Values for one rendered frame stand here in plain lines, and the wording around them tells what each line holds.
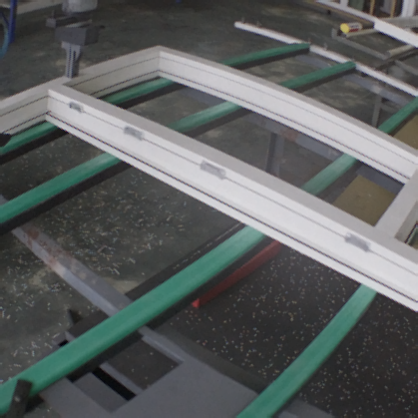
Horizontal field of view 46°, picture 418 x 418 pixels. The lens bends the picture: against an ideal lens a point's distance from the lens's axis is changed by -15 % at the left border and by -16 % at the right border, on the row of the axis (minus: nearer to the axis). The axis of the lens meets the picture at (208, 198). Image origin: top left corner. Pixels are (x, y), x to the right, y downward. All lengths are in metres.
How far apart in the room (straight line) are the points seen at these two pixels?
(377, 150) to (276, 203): 0.42
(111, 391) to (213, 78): 0.87
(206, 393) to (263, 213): 0.40
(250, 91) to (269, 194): 0.52
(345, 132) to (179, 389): 0.82
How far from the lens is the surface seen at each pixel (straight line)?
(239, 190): 0.98
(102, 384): 1.06
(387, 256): 0.89
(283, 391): 0.71
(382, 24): 3.15
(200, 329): 1.15
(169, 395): 0.69
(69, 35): 1.32
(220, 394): 0.70
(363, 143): 1.30
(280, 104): 1.38
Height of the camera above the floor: 1.41
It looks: 32 degrees down
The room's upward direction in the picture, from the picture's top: 8 degrees clockwise
